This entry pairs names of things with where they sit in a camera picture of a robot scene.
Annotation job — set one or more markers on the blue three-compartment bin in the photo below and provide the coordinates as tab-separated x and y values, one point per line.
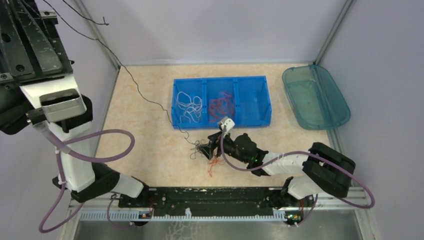
200	103

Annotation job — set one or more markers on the teal transparent plastic lid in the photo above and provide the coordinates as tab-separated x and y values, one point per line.
316	100

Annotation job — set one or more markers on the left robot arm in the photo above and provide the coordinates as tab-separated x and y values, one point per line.
86	177

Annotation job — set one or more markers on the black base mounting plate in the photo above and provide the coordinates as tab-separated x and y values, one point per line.
213	201

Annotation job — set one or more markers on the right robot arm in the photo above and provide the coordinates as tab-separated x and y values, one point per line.
321	169

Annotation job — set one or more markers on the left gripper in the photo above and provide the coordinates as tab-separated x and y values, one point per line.
14	51

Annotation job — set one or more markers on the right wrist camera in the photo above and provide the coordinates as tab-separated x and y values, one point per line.
226	124

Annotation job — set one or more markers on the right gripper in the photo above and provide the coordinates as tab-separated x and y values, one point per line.
215	142

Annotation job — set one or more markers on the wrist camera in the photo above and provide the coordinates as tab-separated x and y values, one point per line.
58	98
226	124

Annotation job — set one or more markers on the aluminium front rail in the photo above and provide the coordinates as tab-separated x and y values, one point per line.
103	208

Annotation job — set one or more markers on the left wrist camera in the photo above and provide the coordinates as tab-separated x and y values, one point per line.
58	98

